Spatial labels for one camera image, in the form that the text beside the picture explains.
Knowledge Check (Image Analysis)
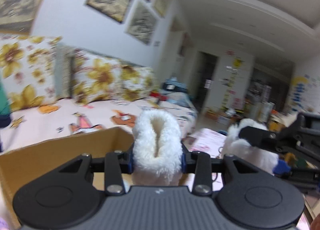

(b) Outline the white fluffy slipper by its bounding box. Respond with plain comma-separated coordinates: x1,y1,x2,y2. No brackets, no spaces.
132,110,183,187

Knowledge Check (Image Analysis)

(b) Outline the white fluffy pompom toy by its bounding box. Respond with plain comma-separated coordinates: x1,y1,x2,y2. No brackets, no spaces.
220,118,279,174

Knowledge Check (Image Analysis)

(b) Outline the pink cartoon tablecloth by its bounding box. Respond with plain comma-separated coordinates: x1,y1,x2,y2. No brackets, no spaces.
184,128,226,158

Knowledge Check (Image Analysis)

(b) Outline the yellow floral cushion far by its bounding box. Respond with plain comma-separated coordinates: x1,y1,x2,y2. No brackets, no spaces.
121,65,155,101

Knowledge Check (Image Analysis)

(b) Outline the yellow floral cushion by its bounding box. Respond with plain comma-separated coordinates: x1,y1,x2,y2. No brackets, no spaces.
121,65,155,101
1,34,62,111
72,49,121,105

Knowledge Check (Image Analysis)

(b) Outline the yellow floral cushion near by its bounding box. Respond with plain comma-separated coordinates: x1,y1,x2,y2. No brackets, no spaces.
72,49,121,105

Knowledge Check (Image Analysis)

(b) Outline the sofa with cartoon cover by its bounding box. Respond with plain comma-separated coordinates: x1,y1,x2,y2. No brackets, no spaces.
1,91,197,152

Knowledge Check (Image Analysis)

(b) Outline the cardboard box with plastic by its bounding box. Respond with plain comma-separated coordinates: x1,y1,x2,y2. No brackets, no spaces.
1,127,133,229

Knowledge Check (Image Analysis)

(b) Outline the framed sketch picture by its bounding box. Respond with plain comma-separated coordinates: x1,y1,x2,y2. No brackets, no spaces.
126,0,158,45

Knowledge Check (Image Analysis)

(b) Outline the teal jacket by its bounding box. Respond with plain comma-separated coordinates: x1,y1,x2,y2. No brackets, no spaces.
0,79,12,153

